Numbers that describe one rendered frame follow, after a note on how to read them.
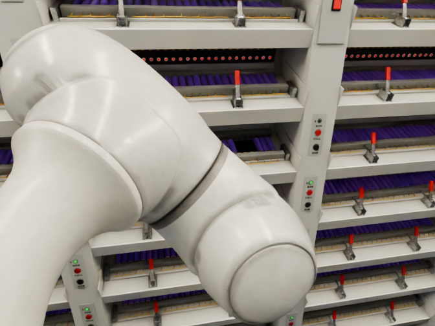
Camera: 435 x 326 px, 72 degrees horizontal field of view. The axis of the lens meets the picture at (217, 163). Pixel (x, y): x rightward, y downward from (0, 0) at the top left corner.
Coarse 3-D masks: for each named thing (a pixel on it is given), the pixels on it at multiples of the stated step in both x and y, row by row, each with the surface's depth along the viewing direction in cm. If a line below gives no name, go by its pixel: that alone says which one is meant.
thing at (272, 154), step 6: (282, 150) 92; (240, 156) 88; (246, 156) 89; (252, 156) 89; (258, 156) 89; (264, 156) 90; (270, 156) 90; (276, 156) 90; (282, 156) 91; (264, 162) 89; (270, 162) 89
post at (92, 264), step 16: (32, 0) 61; (0, 16) 61; (16, 16) 61; (32, 16) 62; (0, 32) 62; (16, 32) 62; (0, 48) 63; (96, 256) 93; (64, 272) 88; (96, 272) 91; (80, 288) 91; (96, 288) 92; (80, 304) 94; (96, 304) 95; (80, 320) 96; (96, 320) 97
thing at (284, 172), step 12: (276, 132) 101; (276, 144) 98; (288, 144) 92; (288, 156) 90; (252, 168) 88; (264, 168) 89; (276, 168) 89; (288, 168) 89; (276, 180) 89; (288, 180) 90
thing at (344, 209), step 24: (336, 192) 105; (360, 192) 100; (384, 192) 106; (408, 192) 108; (432, 192) 111; (336, 216) 100; (360, 216) 101; (384, 216) 102; (408, 216) 105; (432, 216) 108
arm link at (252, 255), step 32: (224, 160) 25; (192, 192) 23; (224, 192) 24; (256, 192) 25; (160, 224) 25; (192, 224) 24; (224, 224) 22; (256, 224) 22; (288, 224) 22; (192, 256) 25; (224, 256) 21; (256, 256) 21; (288, 256) 21; (224, 288) 21; (256, 288) 21; (288, 288) 21; (256, 320) 22
